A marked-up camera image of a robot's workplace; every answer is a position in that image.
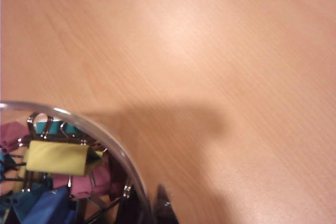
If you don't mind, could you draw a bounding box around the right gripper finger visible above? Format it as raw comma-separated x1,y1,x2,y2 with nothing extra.
154,184,181,224

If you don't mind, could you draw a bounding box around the clear plastic clip jar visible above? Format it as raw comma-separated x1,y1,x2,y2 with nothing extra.
0,100,154,224

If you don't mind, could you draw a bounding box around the pink binder clip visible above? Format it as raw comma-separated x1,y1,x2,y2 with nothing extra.
52,159,124,198

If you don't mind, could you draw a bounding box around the blue binder clip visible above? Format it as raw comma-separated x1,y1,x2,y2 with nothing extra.
22,186,78,224

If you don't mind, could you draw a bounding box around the yellow binder clip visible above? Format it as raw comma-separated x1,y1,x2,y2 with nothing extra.
25,140,103,176

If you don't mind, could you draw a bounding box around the teal binder clip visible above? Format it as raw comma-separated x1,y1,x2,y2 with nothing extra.
35,120,89,138

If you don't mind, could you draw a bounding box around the mauve binder clip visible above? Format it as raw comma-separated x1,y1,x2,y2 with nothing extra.
0,121,31,154

